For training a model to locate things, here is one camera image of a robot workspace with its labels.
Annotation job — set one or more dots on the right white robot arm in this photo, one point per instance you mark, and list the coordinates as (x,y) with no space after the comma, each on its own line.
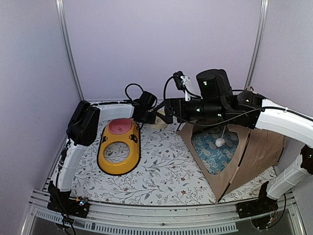
(254,111)

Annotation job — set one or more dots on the white pompom hanging toy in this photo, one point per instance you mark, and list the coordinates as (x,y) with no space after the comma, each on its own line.
(221,141)

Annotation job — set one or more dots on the aluminium frame post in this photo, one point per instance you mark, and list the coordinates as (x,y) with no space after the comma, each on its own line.
(64,31)
(258,41)

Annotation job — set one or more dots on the right aluminium frame post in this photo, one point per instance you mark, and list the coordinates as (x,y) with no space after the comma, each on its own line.
(258,41)

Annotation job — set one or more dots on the beige fabric pet tent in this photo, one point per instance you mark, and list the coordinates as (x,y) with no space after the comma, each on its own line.
(233,158)

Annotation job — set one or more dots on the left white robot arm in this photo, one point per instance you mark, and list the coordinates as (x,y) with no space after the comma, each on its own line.
(82,132)

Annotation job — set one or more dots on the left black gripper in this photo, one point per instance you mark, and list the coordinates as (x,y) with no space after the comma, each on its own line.
(148,117)

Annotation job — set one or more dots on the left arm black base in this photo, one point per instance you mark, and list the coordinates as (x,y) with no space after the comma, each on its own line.
(61,202)

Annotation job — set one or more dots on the cream round bowl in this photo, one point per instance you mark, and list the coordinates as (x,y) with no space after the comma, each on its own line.
(159,123)

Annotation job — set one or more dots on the blue snowman pattern mat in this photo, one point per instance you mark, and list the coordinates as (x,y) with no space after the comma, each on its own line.
(215,158)

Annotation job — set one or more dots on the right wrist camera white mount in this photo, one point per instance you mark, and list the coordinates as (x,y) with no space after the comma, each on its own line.
(185,80)

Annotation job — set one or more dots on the pink round bowl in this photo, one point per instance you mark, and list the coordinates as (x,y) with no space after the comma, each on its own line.
(119,126)

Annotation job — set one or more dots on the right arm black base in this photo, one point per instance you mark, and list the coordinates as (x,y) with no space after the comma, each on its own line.
(261,205)

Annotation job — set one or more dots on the left aluminium frame post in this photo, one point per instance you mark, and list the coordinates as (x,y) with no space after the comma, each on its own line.
(64,31)

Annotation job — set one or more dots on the yellow pet bowl stand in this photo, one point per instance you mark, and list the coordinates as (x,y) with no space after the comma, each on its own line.
(119,154)

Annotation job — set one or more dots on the black tent pole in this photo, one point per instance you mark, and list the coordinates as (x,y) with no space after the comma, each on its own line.
(236,170)

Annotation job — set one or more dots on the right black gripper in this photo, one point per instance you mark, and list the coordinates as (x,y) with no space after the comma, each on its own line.
(168,110)

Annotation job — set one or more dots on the aluminium front rail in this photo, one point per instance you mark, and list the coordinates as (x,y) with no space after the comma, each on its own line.
(122,219)

